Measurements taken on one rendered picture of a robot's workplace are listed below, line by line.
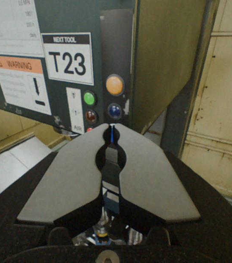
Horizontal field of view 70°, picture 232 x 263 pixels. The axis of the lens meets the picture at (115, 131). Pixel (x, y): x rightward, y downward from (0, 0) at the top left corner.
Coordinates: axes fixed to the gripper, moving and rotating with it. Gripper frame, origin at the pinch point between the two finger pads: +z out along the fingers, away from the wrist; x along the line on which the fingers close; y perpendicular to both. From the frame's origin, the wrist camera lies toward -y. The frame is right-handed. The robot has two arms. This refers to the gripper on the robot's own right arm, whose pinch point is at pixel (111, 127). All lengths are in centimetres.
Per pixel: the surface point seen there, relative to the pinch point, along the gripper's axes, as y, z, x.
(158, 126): 37, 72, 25
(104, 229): 44.0, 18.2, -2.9
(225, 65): 8, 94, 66
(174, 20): -8.8, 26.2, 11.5
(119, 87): 0.1, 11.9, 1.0
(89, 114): 5.4, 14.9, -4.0
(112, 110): 3.8, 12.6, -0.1
